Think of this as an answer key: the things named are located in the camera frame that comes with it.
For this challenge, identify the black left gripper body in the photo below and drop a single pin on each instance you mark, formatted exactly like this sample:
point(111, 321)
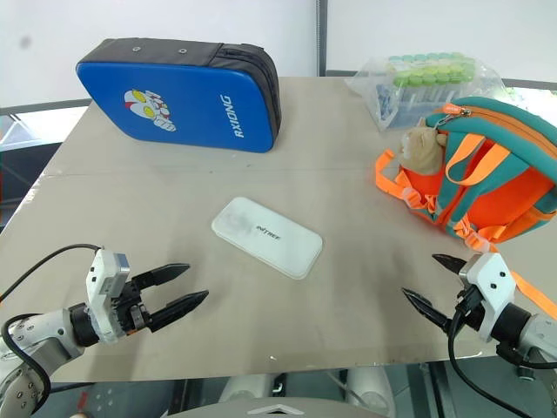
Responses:
point(132, 311)

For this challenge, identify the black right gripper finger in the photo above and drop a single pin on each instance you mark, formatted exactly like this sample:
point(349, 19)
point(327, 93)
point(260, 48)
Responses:
point(428, 310)
point(452, 264)

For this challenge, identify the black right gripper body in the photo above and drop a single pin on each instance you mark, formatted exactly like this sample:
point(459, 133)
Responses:
point(470, 313)

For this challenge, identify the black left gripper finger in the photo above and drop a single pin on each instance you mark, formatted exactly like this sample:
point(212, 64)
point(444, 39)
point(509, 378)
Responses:
point(180, 309)
point(163, 274)

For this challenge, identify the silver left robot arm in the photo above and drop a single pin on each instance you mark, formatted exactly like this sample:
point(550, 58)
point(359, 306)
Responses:
point(43, 339)

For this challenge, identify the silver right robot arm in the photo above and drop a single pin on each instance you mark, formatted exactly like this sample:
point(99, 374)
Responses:
point(528, 335)

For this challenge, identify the clear plastic bag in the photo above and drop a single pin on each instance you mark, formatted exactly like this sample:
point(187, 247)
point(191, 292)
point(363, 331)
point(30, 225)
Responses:
point(383, 100)

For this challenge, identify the grey vertical post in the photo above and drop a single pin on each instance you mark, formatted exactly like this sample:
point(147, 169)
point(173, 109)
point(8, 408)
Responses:
point(322, 37)

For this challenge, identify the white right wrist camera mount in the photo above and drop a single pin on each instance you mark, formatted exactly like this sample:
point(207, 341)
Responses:
point(491, 287)

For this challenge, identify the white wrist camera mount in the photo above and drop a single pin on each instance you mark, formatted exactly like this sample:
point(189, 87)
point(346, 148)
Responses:
point(102, 296)
point(491, 287)

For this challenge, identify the orange and teal backpack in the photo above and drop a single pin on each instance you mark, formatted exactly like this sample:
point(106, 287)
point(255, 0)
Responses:
point(500, 187)

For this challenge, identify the white power bank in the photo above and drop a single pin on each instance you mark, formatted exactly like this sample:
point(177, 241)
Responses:
point(270, 237)

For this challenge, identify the grey rounded robot chest cover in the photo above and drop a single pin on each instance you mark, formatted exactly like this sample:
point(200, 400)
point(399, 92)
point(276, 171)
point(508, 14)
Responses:
point(278, 409)

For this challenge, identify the beige plush cat charm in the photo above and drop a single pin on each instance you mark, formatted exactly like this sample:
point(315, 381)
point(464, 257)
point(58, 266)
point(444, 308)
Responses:
point(422, 150)

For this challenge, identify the white rounded robot leg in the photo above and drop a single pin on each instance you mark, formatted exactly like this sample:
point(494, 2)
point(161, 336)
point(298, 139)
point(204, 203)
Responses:
point(370, 389)
point(248, 387)

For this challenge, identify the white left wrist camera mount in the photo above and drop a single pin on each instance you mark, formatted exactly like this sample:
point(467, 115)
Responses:
point(102, 296)

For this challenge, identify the blue pencil case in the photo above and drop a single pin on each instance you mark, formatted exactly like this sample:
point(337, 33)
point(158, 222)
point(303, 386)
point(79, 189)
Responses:
point(187, 104)

